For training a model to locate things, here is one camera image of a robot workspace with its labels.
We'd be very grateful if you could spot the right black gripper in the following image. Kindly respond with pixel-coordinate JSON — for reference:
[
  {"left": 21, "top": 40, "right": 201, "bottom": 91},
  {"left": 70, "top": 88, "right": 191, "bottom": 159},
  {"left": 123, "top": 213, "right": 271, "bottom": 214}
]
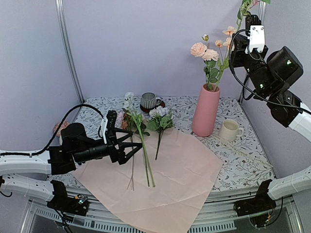
[{"left": 230, "top": 32, "right": 276, "bottom": 96}]

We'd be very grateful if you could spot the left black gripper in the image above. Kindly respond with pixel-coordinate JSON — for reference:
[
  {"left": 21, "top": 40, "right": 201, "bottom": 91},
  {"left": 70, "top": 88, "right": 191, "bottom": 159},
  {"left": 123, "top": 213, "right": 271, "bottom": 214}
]
[{"left": 74, "top": 128, "right": 143, "bottom": 165}]

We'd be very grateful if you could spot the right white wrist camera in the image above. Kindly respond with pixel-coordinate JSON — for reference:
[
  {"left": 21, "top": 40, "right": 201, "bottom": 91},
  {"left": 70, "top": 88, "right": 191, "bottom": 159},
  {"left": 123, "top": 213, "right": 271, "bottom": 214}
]
[{"left": 245, "top": 15, "right": 265, "bottom": 54}]

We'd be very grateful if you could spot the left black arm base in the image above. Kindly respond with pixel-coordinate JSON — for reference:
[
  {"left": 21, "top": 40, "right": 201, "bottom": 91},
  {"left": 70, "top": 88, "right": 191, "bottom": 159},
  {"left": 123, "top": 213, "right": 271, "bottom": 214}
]
[{"left": 47, "top": 180, "right": 89, "bottom": 216}]

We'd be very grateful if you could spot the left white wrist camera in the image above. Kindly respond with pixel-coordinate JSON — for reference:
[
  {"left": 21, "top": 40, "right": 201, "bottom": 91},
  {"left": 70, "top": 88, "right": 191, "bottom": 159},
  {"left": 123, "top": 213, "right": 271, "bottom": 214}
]
[{"left": 99, "top": 110, "right": 117, "bottom": 144}]

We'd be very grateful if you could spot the pink wrapping paper sheet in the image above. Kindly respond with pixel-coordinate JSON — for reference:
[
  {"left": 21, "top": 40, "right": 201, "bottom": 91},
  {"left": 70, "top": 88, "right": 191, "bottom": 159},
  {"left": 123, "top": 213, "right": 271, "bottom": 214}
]
[{"left": 73, "top": 129, "right": 223, "bottom": 233}]

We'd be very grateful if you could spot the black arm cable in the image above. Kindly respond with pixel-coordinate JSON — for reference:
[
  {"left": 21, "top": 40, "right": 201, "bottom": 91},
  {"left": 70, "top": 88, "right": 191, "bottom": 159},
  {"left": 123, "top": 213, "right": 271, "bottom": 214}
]
[
  {"left": 0, "top": 104, "right": 107, "bottom": 157},
  {"left": 227, "top": 29, "right": 311, "bottom": 115}
]

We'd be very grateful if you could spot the pink patterned ball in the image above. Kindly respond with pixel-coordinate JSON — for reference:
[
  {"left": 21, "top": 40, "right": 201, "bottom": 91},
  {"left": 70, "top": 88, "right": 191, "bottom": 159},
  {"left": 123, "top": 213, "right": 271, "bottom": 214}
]
[{"left": 53, "top": 121, "right": 70, "bottom": 137}]

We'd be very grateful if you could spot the cream ceramic mug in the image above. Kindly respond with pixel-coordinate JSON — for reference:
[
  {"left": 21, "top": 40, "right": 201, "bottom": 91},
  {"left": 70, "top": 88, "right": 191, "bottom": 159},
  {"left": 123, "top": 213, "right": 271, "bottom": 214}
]
[{"left": 218, "top": 119, "right": 244, "bottom": 142}]

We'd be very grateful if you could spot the aluminium frame post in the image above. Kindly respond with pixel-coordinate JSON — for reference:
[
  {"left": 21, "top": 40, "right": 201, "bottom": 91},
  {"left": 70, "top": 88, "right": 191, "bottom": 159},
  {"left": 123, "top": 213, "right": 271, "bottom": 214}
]
[
  {"left": 55, "top": 0, "right": 85, "bottom": 103},
  {"left": 239, "top": 0, "right": 267, "bottom": 105}
]

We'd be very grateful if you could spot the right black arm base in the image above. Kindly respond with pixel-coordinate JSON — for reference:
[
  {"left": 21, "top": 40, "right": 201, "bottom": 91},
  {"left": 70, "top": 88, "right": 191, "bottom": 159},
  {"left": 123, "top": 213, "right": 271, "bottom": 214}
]
[{"left": 233, "top": 179, "right": 276, "bottom": 228}]

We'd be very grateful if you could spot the cream printed ribbon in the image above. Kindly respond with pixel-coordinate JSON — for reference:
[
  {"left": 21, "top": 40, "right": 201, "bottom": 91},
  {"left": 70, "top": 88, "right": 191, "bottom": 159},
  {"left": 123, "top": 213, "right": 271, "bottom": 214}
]
[{"left": 210, "top": 135, "right": 273, "bottom": 168}]

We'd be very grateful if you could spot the white ranunculus flower stem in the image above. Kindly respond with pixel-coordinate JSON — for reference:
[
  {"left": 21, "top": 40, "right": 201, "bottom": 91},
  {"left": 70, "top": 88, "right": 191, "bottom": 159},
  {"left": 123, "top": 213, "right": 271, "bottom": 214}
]
[{"left": 122, "top": 92, "right": 156, "bottom": 187}]

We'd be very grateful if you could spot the pink rose flower stem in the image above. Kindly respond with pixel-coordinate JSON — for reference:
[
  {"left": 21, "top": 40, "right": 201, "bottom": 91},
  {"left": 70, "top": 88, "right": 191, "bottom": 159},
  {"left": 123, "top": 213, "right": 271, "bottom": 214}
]
[{"left": 190, "top": 34, "right": 219, "bottom": 91}]

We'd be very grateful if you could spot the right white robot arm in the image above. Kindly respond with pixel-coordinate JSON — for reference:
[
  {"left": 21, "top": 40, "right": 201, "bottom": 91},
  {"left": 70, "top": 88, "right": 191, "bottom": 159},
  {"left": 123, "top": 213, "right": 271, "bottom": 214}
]
[{"left": 242, "top": 33, "right": 311, "bottom": 178}]

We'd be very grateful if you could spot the rust brown rose stem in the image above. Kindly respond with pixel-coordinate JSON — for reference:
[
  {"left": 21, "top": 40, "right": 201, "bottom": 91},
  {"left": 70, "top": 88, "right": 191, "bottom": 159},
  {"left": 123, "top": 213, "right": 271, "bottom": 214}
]
[{"left": 120, "top": 109, "right": 137, "bottom": 192}]

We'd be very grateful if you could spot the white blue hydrangea stem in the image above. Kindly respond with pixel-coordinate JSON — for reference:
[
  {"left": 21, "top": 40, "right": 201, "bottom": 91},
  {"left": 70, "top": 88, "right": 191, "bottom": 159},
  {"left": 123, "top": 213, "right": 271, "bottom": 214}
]
[{"left": 147, "top": 106, "right": 174, "bottom": 160}]

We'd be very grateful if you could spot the floral patterned table mat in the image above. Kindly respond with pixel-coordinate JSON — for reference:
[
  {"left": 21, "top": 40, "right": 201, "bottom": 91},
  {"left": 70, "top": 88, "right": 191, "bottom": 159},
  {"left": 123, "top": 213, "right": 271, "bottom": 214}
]
[{"left": 47, "top": 96, "right": 276, "bottom": 192}]

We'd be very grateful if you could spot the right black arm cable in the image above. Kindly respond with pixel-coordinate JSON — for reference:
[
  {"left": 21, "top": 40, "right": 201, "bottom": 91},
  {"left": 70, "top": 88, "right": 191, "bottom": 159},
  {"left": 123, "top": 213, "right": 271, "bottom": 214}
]
[{"left": 227, "top": 29, "right": 311, "bottom": 115}]

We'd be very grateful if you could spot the right aluminium frame post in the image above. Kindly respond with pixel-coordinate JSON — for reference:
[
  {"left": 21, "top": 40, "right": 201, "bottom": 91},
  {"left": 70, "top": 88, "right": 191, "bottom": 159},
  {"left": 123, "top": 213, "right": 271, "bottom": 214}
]
[{"left": 239, "top": 0, "right": 267, "bottom": 105}]

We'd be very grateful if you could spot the peach blossom flower stem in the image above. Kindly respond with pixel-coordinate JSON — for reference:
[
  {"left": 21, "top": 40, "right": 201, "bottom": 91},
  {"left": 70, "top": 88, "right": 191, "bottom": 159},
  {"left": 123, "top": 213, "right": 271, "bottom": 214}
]
[{"left": 215, "top": 26, "right": 237, "bottom": 89}]

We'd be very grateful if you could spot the tall pink vase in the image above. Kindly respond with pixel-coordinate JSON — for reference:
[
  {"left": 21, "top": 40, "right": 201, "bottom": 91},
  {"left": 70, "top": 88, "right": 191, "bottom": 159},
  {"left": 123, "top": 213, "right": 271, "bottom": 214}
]
[{"left": 192, "top": 84, "right": 220, "bottom": 137}]

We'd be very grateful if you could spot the left aluminium frame post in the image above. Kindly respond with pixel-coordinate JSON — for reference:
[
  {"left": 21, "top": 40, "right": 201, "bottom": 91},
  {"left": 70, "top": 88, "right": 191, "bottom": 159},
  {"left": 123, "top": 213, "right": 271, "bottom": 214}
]
[{"left": 55, "top": 0, "right": 85, "bottom": 103}]

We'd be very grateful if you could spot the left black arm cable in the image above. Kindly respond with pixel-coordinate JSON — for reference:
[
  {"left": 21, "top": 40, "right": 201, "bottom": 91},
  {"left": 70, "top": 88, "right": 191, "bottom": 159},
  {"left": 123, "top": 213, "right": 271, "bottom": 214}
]
[{"left": 0, "top": 104, "right": 107, "bottom": 157}]

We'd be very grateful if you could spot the striped grey ceramic cup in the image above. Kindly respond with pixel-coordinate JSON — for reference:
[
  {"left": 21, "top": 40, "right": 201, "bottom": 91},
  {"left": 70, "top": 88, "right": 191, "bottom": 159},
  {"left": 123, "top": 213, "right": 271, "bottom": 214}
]
[{"left": 140, "top": 92, "right": 161, "bottom": 109}]

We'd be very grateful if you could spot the pale pink flower stem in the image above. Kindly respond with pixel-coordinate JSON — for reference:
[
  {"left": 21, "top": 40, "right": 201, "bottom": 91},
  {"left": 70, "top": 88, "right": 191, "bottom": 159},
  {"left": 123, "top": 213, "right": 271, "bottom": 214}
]
[{"left": 116, "top": 112, "right": 124, "bottom": 125}]

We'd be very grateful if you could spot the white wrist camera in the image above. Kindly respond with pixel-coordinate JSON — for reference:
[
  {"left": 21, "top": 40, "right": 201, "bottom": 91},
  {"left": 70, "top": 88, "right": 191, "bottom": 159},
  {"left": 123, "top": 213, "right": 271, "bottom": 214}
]
[
  {"left": 245, "top": 15, "right": 265, "bottom": 54},
  {"left": 99, "top": 110, "right": 117, "bottom": 144}
]

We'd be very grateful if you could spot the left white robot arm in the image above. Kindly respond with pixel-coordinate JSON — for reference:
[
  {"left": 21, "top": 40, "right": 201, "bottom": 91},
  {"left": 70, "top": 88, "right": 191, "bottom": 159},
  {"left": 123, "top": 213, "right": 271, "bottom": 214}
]
[{"left": 0, "top": 123, "right": 142, "bottom": 211}]

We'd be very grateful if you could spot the dark red small object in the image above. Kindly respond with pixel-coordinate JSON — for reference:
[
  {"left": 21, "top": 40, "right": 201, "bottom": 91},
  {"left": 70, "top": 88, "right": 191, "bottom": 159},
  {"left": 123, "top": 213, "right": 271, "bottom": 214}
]
[{"left": 156, "top": 99, "right": 166, "bottom": 108}]

